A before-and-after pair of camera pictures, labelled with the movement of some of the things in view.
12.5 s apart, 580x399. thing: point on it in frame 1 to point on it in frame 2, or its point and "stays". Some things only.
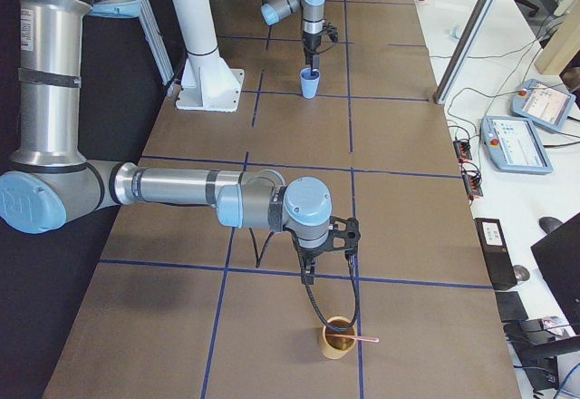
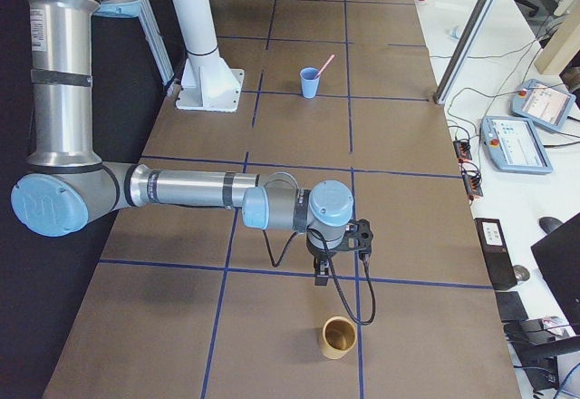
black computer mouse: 548,223 stays
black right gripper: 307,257 to 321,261
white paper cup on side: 455,33 stays
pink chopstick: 373,339 to 324,66
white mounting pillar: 207,82 stays
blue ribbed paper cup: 310,78 stays
